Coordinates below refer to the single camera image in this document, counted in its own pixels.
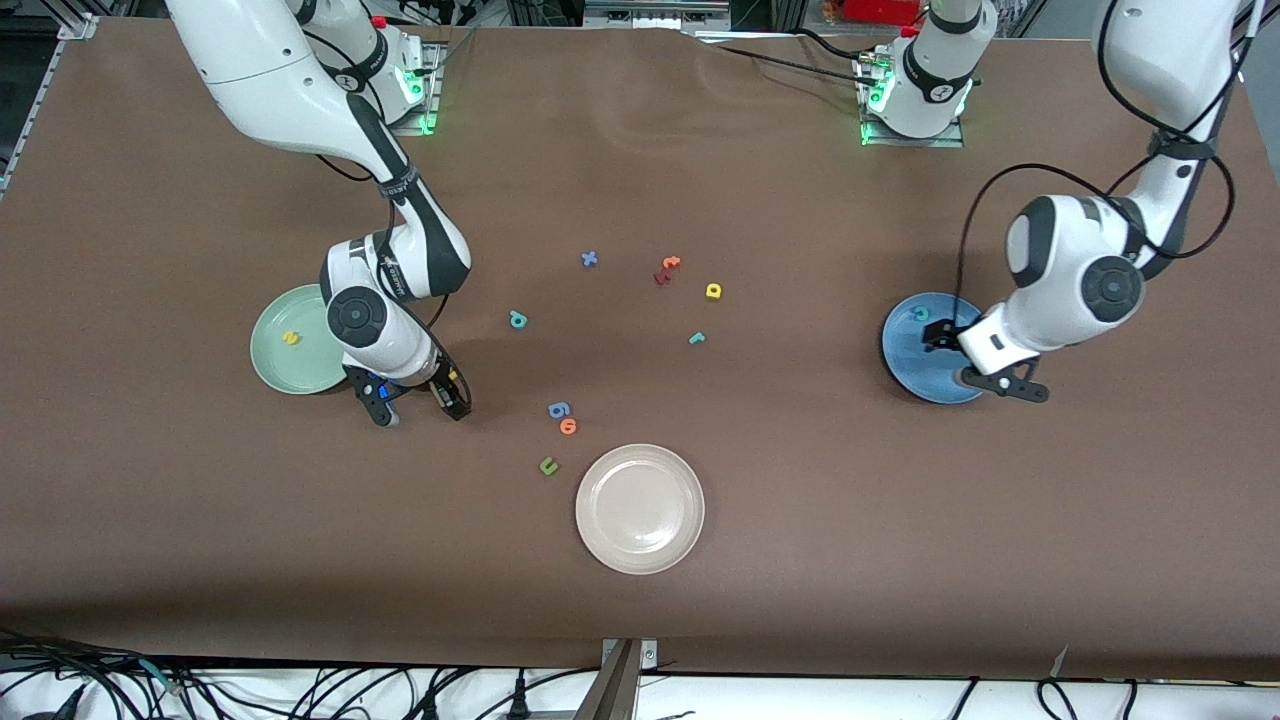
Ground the blue plate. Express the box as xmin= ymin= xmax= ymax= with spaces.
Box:
xmin=882 ymin=292 xmax=991 ymax=405

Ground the green plate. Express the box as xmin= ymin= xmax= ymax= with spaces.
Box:
xmin=250 ymin=284 xmax=366 ymax=396

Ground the beige plate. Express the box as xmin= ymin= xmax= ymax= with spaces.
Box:
xmin=575 ymin=444 xmax=706 ymax=576

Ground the brown table cover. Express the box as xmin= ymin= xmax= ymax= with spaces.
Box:
xmin=0 ymin=18 xmax=1280 ymax=681

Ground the red box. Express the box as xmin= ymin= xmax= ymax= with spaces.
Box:
xmin=840 ymin=0 xmax=926 ymax=26

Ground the aluminium profile beam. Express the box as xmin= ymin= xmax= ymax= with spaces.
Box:
xmin=575 ymin=638 xmax=658 ymax=720

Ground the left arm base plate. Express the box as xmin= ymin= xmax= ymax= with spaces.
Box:
xmin=860 ymin=50 xmax=966 ymax=149

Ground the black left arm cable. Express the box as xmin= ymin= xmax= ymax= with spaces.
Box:
xmin=955 ymin=0 xmax=1243 ymax=346

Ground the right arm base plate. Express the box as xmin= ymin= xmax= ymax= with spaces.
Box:
xmin=370 ymin=40 xmax=444 ymax=136

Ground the black cable on table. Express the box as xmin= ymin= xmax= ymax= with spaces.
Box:
xmin=700 ymin=28 xmax=883 ymax=83

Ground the black looped cable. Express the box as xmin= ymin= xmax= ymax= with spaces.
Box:
xmin=1035 ymin=678 xmax=1081 ymax=720

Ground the teal cable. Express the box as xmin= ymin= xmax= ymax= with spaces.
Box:
xmin=130 ymin=655 xmax=186 ymax=696

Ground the black thick cable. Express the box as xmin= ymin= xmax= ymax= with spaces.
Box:
xmin=0 ymin=628 xmax=141 ymax=681

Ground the aluminium frame rail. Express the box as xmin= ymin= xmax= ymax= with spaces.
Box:
xmin=0 ymin=10 xmax=101 ymax=201

